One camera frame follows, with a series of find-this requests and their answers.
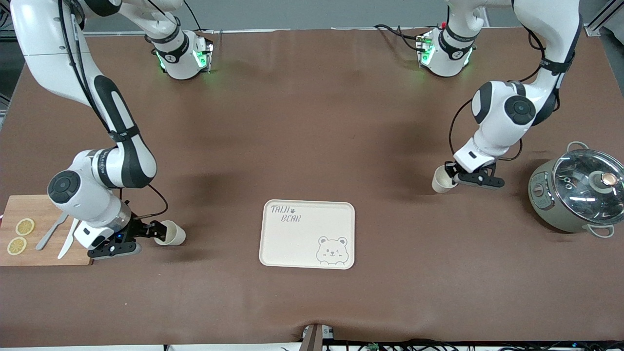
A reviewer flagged white plastic cup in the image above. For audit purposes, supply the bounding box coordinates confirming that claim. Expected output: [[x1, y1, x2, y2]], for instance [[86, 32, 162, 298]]
[[431, 165, 460, 194], [154, 220, 186, 246]]

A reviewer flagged cream tray with bear print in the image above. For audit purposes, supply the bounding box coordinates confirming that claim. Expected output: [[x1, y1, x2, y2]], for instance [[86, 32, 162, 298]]
[[259, 199, 355, 270]]

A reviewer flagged white plastic knife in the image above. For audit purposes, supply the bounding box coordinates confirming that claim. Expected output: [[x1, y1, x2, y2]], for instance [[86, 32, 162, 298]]
[[58, 219, 80, 260]]

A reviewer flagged green cooking pot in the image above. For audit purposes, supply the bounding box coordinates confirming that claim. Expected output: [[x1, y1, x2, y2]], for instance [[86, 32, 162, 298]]
[[528, 141, 624, 238]]

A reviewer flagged grey plastic knife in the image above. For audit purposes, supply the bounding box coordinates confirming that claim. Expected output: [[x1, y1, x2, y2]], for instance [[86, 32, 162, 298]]
[[35, 212, 69, 251]]

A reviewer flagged glass pot lid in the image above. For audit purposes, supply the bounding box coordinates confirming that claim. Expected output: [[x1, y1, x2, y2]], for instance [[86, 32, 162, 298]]
[[552, 149, 624, 226]]

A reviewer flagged wooden cutting board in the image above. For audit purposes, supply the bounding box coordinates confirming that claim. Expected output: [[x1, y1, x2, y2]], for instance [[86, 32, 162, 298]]
[[0, 195, 93, 267]]

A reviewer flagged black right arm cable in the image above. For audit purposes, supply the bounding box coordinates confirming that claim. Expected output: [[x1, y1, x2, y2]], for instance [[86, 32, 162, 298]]
[[58, 0, 169, 220]]

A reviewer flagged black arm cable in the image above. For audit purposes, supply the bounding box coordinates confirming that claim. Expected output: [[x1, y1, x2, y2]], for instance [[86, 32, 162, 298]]
[[448, 0, 583, 161], [58, 0, 169, 220]]

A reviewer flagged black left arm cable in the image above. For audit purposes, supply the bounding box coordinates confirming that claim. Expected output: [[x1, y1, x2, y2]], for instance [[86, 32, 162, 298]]
[[448, 0, 583, 161]]

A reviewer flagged black base cable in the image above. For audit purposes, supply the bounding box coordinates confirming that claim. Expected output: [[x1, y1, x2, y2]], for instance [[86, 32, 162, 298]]
[[374, 23, 425, 52], [181, 0, 203, 32]]

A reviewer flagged aluminium frame profile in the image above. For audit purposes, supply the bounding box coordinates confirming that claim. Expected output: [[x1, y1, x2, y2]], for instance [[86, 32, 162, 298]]
[[585, 10, 624, 37]]

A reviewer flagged metal clamp bracket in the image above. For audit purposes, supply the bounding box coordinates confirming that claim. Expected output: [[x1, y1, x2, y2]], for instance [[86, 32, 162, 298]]
[[301, 323, 336, 351]]

